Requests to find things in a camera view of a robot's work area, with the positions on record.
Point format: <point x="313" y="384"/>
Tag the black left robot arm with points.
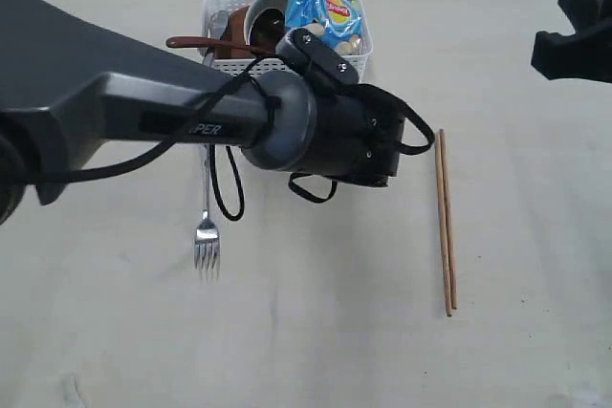
<point x="68" y="86"/>

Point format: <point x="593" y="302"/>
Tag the white perforated plastic basket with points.
<point x="234" y="66"/>

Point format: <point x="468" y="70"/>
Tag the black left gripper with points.
<point x="353" y="135"/>

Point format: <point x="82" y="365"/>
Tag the blue Lay's chips bag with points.
<point x="338" y="23"/>

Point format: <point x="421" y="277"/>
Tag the brown wooden spoon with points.
<point x="199" y="42"/>

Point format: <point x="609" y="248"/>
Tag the white ceramic bowl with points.
<point x="257" y="9"/>

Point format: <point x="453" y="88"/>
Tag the shiny steel cup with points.
<point x="267" y="29"/>

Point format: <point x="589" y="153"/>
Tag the silver metal knife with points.
<point x="216" y="27"/>

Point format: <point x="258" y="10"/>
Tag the silver metal fork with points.
<point x="207" y="236"/>

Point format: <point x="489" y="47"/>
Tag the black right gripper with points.
<point x="586" y="53"/>

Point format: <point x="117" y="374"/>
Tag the brown wooden bowl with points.
<point x="234" y="31"/>

